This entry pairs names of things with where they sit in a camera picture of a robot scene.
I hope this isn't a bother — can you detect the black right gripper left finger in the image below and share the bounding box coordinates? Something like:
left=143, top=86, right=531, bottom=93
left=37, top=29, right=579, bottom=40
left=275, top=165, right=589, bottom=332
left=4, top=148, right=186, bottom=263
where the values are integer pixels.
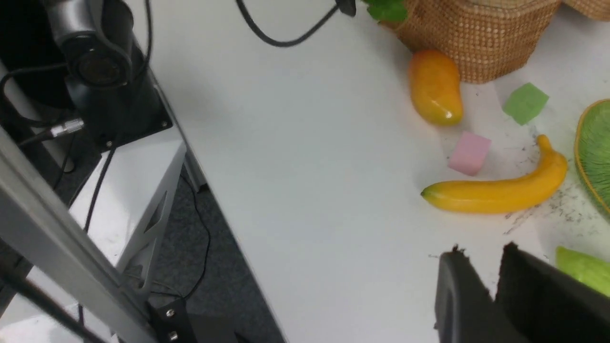
left=434, top=245, right=527, bottom=343

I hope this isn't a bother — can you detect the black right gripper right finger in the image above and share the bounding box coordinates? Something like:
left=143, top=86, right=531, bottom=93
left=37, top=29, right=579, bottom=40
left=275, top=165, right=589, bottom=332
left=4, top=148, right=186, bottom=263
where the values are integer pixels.
left=495, top=243, right=610, bottom=343

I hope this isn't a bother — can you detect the green bitter gourd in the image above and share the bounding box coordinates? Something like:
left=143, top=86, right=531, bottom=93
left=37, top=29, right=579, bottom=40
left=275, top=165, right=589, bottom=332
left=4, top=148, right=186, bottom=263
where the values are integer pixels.
left=556, top=246, right=610, bottom=297

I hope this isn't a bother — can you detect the yellow banana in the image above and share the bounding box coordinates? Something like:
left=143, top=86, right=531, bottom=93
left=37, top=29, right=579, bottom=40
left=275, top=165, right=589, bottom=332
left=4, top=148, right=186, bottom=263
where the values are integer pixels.
left=420, top=135, right=568, bottom=213

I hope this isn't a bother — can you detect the orange yellow mango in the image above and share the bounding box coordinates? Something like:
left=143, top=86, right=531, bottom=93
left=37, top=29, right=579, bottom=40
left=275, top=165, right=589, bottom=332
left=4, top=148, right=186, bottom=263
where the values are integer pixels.
left=407, top=50, right=464, bottom=126

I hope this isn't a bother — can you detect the white radish with leaves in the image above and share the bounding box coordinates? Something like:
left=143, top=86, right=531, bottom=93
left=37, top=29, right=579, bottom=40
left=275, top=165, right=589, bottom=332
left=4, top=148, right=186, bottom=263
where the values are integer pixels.
left=363, top=0, right=408, bottom=22

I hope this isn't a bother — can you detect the pink foam cube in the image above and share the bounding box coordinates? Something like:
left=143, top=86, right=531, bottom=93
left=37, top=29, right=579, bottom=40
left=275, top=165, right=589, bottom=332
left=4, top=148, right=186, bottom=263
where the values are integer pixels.
left=448, top=131, right=492, bottom=176

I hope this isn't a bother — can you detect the green glass leaf plate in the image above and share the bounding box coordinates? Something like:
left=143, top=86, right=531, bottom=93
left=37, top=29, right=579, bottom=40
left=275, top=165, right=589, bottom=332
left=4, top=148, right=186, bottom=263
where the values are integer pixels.
left=574, top=99, right=610, bottom=220

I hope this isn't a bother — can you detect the green foam cube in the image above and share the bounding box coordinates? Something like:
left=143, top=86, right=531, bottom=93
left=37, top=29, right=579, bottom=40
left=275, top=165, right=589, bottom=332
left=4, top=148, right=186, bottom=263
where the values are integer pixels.
left=502, top=82, right=549, bottom=126

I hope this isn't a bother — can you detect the woven rattan basket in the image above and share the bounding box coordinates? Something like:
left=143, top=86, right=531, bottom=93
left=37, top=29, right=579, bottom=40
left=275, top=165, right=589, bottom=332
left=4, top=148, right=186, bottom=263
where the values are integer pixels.
left=381, top=0, right=561, bottom=84

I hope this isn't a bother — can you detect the aluminium frame beam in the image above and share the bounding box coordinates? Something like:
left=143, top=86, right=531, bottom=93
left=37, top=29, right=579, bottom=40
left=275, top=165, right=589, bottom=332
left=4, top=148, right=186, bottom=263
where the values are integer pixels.
left=0, top=131, right=158, bottom=343

